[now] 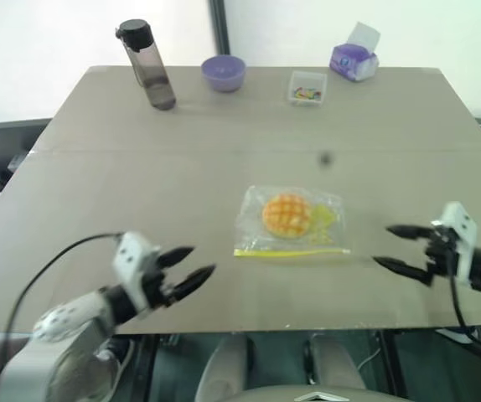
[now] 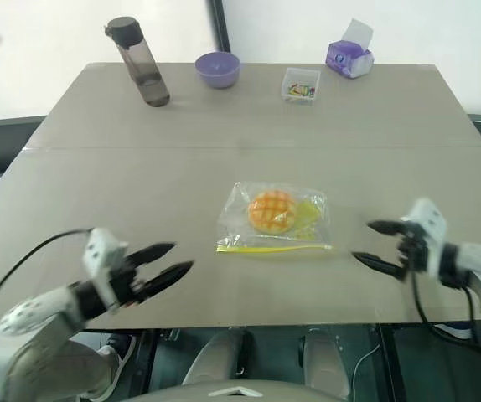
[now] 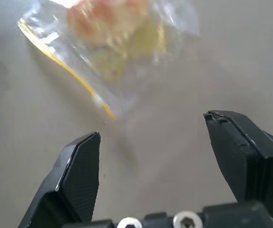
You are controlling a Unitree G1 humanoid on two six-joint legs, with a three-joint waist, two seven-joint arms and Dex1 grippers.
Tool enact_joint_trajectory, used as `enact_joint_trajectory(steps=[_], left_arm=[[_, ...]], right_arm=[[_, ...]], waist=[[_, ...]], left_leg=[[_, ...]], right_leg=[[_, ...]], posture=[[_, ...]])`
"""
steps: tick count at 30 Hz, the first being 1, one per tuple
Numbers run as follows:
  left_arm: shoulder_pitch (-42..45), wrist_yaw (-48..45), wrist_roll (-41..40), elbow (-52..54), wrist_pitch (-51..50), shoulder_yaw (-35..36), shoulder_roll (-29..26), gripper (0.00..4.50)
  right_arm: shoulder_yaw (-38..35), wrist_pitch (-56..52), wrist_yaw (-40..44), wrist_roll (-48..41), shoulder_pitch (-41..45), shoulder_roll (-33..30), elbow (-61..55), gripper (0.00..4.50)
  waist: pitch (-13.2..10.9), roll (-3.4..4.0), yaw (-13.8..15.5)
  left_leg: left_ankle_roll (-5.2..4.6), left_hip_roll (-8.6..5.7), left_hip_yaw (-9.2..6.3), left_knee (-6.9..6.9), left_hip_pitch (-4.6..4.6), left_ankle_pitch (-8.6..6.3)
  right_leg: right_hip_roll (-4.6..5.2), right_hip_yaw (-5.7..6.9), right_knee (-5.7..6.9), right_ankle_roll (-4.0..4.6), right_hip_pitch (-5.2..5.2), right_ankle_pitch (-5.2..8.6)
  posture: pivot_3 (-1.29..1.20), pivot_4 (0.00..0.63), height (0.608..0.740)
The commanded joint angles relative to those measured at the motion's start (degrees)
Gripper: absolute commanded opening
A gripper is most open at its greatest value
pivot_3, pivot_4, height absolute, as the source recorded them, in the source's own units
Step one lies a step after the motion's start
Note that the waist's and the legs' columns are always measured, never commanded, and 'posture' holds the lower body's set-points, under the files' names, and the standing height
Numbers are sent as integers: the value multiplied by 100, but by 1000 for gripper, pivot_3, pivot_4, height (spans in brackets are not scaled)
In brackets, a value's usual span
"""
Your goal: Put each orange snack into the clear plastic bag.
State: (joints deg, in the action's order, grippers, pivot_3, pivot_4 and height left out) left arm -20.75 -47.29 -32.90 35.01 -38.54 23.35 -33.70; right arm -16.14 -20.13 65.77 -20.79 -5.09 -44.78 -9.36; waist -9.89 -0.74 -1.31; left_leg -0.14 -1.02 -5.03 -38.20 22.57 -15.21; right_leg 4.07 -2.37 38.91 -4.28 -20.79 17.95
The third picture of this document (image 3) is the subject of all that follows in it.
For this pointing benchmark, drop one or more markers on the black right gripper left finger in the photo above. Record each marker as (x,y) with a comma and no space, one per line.
(74,180)

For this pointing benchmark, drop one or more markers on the clear yellow-zip plastic bag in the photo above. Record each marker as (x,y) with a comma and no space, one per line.
(98,47)

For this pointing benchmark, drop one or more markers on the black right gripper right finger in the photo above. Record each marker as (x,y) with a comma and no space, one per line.
(246,161)

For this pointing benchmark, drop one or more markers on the round golden bread roll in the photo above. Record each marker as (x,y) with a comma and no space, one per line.
(112,23)

